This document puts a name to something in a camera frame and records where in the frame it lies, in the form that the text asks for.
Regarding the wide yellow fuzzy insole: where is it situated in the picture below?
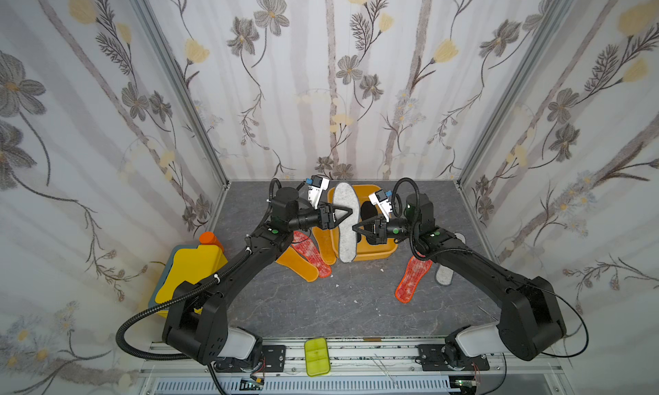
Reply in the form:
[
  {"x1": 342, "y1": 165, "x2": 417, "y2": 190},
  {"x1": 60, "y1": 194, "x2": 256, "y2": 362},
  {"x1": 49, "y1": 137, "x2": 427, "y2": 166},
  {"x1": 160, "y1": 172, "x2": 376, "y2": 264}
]
[{"x1": 276, "y1": 247, "x2": 319, "y2": 283}]

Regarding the orange cylinder bottle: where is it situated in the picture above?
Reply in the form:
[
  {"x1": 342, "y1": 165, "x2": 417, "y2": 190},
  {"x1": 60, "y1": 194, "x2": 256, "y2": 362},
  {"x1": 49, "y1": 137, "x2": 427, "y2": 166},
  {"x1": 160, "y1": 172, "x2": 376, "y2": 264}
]
[{"x1": 199, "y1": 231, "x2": 224, "y2": 251}]

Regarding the yellow plastic storage box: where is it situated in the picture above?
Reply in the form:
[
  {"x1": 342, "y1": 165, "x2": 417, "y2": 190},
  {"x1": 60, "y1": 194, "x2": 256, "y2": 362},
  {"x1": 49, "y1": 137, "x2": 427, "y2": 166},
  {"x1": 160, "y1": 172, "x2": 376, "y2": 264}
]
[{"x1": 329, "y1": 184, "x2": 398, "y2": 262}]

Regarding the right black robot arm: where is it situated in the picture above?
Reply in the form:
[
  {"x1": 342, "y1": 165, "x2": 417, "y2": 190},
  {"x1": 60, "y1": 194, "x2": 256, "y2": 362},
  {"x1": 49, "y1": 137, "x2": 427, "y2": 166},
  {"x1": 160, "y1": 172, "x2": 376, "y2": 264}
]
[{"x1": 353, "y1": 194, "x2": 566, "y2": 369}]

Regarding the yellow lidded lunch box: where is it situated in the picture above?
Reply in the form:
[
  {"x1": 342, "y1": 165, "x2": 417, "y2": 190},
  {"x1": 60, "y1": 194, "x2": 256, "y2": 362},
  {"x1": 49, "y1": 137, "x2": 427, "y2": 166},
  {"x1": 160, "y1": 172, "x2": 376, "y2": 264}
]
[{"x1": 148, "y1": 244, "x2": 228, "y2": 309}]

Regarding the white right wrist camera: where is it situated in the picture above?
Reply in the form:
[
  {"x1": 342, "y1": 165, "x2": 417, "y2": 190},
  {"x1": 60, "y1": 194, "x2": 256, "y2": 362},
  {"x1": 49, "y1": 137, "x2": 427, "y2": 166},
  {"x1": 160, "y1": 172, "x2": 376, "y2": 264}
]
[{"x1": 369, "y1": 189, "x2": 393, "y2": 222}]

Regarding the narrow yellow fuzzy insole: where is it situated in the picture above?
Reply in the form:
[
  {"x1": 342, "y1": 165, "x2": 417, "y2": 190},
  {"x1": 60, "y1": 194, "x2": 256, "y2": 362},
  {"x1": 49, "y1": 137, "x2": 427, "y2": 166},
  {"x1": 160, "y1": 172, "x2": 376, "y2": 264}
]
[{"x1": 312, "y1": 228, "x2": 336, "y2": 266}]

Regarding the grey felt insole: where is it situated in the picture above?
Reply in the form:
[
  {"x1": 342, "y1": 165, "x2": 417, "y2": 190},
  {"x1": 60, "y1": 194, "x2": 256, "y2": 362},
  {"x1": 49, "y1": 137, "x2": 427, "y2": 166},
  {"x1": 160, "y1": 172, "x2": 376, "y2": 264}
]
[
  {"x1": 332, "y1": 182, "x2": 360, "y2": 263},
  {"x1": 435, "y1": 232, "x2": 467, "y2": 286}
]

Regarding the red white patterned insole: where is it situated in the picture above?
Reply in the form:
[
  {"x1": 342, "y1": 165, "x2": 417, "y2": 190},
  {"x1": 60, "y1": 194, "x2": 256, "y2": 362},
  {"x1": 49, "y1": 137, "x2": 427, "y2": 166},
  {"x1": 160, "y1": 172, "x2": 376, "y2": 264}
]
[{"x1": 292, "y1": 231, "x2": 332, "y2": 278}]

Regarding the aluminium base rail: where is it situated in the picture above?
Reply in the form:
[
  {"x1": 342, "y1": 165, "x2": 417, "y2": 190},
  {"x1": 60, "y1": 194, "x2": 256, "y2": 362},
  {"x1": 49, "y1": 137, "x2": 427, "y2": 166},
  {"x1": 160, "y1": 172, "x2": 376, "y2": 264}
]
[{"x1": 143, "y1": 335, "x2": 562, "y2": 395}]

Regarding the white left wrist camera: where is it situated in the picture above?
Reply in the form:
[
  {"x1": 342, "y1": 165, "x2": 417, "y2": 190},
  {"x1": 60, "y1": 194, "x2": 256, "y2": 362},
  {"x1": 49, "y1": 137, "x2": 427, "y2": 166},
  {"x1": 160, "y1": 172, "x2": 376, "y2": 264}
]
[{"x1": 305, "y1": 175, "x2": 331, "y2": 209}]

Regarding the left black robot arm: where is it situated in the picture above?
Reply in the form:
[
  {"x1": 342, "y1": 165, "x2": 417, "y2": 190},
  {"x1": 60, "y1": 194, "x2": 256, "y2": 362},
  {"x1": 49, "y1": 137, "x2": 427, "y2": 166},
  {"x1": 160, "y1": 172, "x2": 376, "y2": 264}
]
[{"x1": 115, "y1": 178, "x2": 360, "y2": 365}]

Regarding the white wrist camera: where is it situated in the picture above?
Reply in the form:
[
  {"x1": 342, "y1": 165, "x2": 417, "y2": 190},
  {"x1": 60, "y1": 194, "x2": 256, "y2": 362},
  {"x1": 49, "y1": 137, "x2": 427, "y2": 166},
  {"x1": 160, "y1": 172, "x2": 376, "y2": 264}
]
[
  {"x1": 305, "y1": 175, "x2": 331, "y2": 209},
  {"x1": 369, "y1": 189, "x2": 393, "y2": 222}
]

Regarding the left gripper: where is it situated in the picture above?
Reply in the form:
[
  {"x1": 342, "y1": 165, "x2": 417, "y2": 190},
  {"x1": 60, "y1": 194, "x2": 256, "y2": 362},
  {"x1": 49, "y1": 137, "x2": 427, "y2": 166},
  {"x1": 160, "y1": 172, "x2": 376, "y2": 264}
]
[{"x1": 285, "y1": 199, "x2": 352, "y2": 234}]

